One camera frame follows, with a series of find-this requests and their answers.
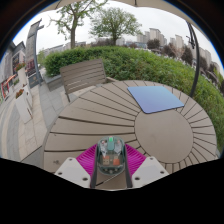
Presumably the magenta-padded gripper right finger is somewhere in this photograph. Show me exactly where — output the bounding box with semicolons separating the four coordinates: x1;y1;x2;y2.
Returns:
123;143;170;190

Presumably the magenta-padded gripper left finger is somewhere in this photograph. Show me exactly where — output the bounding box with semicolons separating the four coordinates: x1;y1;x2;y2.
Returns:
54;143;100;190

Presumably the transparent computer mouse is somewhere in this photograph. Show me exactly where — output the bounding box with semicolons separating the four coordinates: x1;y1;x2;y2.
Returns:
96;135;127;177

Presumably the blue mouse pad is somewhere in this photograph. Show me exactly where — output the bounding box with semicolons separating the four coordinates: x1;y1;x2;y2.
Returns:
126;85;185;115

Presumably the white flower planter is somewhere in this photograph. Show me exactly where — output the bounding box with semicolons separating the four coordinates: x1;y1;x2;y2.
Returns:
13;62;28;86
14;87;34;125

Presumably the grey slatted chair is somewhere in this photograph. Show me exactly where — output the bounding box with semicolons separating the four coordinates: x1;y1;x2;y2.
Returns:
59;59;116;103

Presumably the green hedge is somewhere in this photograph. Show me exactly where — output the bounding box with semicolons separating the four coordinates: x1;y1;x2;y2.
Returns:
43;45;224;151

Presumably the dark curved parasol pole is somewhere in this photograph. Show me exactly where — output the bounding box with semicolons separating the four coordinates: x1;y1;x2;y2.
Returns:
186;21;200;98

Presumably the group of distant buildings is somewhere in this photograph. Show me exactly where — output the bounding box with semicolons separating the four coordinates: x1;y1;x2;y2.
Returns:
136;28;218;68

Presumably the tall grey sign pillar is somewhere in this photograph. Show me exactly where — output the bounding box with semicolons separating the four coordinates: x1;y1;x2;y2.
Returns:
24;19;45;88

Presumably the thin-crowned tree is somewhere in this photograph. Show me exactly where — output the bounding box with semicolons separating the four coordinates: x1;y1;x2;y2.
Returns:
49;0;109;50

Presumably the round-crowned tree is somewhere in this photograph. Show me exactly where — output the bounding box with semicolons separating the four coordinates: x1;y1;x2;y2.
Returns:
89;7;143;46

